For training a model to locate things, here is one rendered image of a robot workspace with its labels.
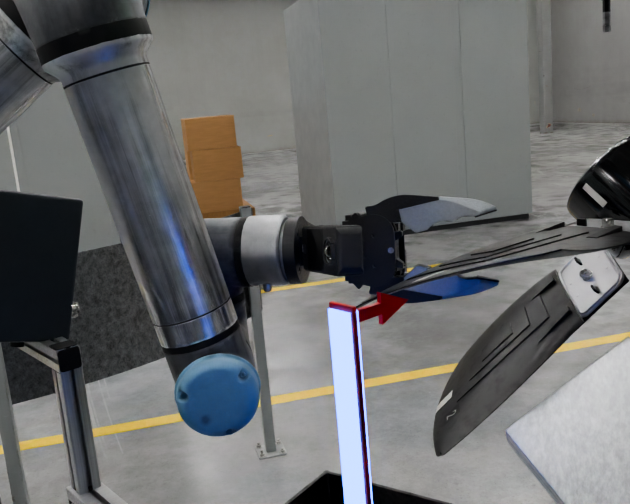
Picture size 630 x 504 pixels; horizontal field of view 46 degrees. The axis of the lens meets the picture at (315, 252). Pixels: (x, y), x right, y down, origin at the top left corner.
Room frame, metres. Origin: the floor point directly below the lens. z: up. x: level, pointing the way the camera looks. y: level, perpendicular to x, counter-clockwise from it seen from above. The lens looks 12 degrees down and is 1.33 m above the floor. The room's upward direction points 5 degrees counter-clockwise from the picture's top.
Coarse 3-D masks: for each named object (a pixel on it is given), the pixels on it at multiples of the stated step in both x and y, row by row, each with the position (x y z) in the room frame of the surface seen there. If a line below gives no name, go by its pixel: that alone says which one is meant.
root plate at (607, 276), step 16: (576, 256) 0.83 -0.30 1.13; (592, 256) 0.81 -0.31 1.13; (608, 256) 0.78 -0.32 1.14; (560, 272) 0.84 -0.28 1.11; (576, 272) 0.81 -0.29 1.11; (608, 272) 0.77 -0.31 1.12; (576, 288) 0.80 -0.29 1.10; (608, 288) 0.75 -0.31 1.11; (576, 304) 0.78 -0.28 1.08; (592, 304) 0.76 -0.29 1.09
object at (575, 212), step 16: (624, 144) 0.76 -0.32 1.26; (608, 160) 0.75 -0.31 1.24; (624, 160) 0.75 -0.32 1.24; (592, 176) 0.76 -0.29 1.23; (608, 176) 0.75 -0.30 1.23; (624, 176) 0.74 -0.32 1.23; (576, 192) 0.77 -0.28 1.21; (608, 192) 0.74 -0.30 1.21; (624, 192) 0.73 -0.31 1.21; (576, 208) 0.78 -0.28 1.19; (592, 208) 0.76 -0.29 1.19; (608, 208) 0.74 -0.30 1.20; (624, 208) 0.73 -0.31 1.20; (624, 256) 0.76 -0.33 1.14
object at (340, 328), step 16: (336, 320) 0.49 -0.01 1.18; (336, 336) 0.49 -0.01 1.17; (336, 352) 0.49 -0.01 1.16; (352, 352) 0.48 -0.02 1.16; (336, 368) 0.49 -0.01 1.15; (352, 368) 0.48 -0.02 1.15; (336, 384) 0.49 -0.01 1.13; (352, 384) 0.48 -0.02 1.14; (336, 400) 0.49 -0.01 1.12; (352, 400) 0.48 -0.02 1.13; (352, 416) 0.48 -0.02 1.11; (352, 432) 0.48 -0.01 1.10; (352, 448) 0.48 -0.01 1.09; (352, 464) 0.48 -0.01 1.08; (352, 480) 0.48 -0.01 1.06; (352, 496) 0.49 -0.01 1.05
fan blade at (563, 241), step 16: (560, 224) 0.70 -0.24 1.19; (512, 240) 0.66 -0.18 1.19; (528, 240) 0.64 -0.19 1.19; (544, 240) 0.64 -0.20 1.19; (560, 240) 0.63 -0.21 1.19; (576, 240) 0.62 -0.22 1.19; (592, 240) 0.61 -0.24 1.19; (608, 240) 0.61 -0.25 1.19; (624, 240) 0.61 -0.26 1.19; (464, 256) 0.64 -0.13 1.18; (480, 256) 0.60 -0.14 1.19; (496, 256) 0.58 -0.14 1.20; (512, 256) 0.56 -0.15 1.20; (528, 256) 0.49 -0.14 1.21; (544, 256) 0.49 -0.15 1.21; (560, 256) 0.51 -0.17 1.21; (432, 272) 0.61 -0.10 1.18; (448, 272) 0.53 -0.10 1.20; (464, 272) 0.52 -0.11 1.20; (400, 288) 0.57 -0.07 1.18
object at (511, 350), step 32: (544, 288) 0.83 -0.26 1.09; (512, 320) 0.85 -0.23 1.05; (544, 320) 0.80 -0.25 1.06; (576, 320) 0.76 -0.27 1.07; (480, 352) 0.88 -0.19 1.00; (512, 352) 0.81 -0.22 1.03; (544, 352) 0.76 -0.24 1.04; (448, 384) 0.91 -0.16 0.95; (480, 384) 0.82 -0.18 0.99; (512, 384) 0.77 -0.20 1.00; (480, 416) 0.77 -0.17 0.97; (448, 448) 0.77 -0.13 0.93
